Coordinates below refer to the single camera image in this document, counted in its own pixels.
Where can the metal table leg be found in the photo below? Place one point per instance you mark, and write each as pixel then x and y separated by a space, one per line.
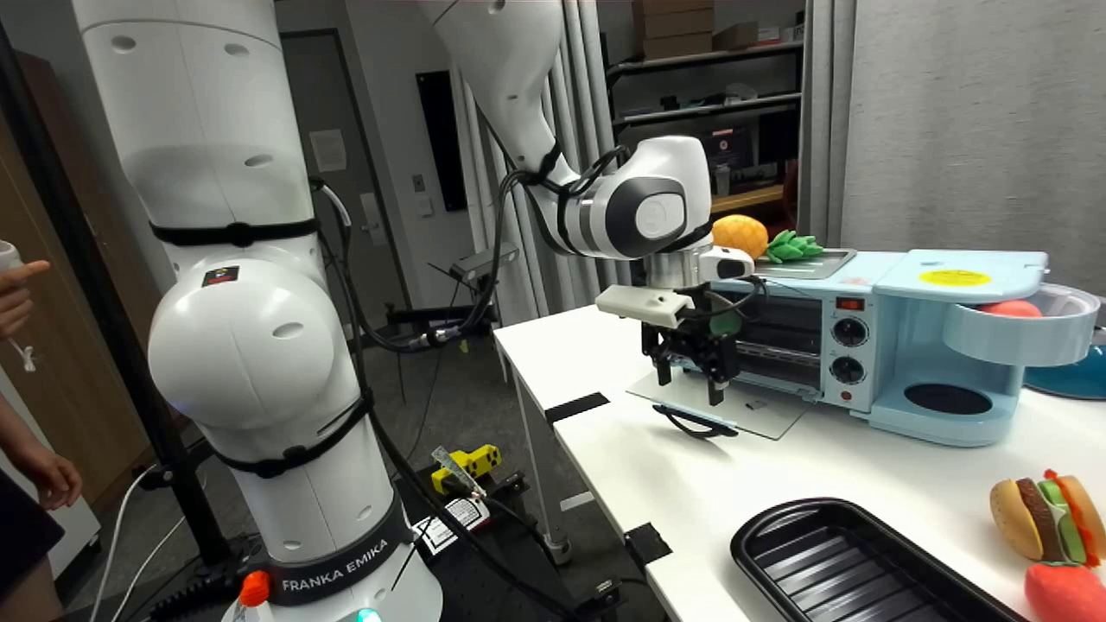
pixel 536 462

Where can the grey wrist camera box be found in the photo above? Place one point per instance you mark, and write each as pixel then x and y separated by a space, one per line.
pixel 646 305

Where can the light blue round pan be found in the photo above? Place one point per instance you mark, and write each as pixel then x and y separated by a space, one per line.
pixel 1014 339

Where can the orange pineapple plushie green leaves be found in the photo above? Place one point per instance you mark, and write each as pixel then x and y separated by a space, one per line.
pixel 741 235

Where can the black ribbed tray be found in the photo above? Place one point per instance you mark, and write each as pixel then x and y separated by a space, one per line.
pixel 831 566

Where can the cardboard box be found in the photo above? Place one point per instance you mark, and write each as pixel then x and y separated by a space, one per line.
pixel 676 27

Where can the person right hand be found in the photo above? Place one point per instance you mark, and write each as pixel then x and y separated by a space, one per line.
pixel 48 472

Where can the yellow round sticker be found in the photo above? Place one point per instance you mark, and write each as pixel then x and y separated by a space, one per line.
pixel 954 278

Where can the green ball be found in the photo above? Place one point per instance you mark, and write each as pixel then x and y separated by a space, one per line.
pixel 723 323

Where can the red round plushie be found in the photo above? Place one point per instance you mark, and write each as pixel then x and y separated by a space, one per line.
pixel 1067 594

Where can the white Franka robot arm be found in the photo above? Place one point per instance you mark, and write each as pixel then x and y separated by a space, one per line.
pixel 253 346

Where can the burger plushie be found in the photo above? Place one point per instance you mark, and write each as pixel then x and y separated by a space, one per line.
pixel 1022 520

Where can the red plushie in pan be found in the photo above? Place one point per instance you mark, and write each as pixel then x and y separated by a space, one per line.
pixel 1014 309

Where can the light blue toy oven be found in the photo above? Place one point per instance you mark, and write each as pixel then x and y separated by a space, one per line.
pixel 901 335

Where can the dark teal pot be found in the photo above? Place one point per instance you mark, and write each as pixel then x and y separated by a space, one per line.
pixel 1075 383

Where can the black tape strip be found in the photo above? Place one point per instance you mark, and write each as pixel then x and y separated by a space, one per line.
pixel 574 405
pixel 648 544

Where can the grey room door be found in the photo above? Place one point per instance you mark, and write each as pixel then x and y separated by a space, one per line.
pixel 368 139

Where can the grey curtain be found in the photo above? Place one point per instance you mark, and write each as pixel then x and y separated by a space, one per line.
pixel 519 230

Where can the orange capped squeeze bottle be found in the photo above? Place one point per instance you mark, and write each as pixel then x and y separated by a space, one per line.
pixel 252 598

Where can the person left hand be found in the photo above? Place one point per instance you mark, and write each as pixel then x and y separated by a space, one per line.
pixel 20 300

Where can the person black clothing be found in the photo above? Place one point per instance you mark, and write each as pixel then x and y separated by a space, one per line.
pixel 22 542

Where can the yellow clamp tool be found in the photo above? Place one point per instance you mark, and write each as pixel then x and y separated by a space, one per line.
pixel 468 467

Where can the dark metal shelf unit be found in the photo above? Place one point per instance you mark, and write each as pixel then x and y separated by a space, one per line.
pixel 715 109

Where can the grey handheld controller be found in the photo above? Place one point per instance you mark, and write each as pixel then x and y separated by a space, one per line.
pixel 7 253

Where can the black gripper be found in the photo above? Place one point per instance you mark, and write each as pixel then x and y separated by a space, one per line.
pixel 693 323

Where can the black oven knob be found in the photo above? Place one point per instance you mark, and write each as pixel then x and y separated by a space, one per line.
pixel 850 370
pixel 850 335

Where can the black stand pole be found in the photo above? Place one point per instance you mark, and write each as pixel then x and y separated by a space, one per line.
pixel 55 159

